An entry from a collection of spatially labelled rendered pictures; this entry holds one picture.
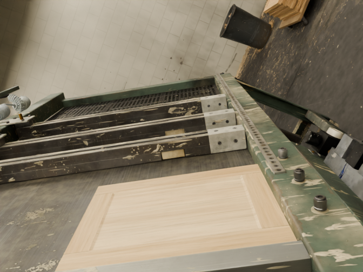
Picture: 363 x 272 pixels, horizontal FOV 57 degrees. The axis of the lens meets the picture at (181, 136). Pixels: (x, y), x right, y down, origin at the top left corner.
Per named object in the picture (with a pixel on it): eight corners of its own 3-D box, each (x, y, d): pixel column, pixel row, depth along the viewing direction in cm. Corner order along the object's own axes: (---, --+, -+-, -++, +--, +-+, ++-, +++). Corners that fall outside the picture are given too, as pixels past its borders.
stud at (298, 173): (306, 182, 79) (306, 170, 78) (295, 183, 79) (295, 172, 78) (302, 177, 81) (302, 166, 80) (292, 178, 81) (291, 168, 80)
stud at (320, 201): (329, 212, 67) (328, 198, 66) (316, 213, 67) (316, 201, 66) (324, 205, 69) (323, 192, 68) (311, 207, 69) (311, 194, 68)
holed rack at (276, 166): (286, 172, 85) (286, 170, 85) (274, 174, 85) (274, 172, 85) (219, 74, 241) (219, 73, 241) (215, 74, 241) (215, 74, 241)
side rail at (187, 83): (216, 92, 237) (214, 76, 233) (65, 115, 243) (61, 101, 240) (215, 90, 245) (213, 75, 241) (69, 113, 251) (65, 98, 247)
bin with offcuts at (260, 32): (278, 18, 479) (236, -1, 471) (263, 52, 486) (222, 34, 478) (267, 23, 530) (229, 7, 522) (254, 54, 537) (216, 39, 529)
